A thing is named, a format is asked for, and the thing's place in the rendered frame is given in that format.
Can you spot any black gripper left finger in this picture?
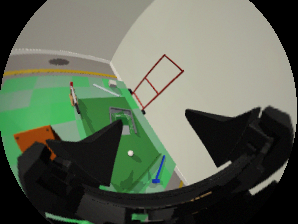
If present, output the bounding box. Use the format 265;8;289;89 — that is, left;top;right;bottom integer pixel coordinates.
45;119;124;186

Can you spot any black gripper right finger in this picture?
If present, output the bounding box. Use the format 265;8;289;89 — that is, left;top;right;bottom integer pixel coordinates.
185;107;262;168

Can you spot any white golf ball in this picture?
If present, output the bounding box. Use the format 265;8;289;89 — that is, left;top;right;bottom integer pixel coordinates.
126;149;134;157

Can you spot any dark green flat mat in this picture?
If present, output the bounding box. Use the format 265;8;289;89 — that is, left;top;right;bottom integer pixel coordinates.
78;96;158;193

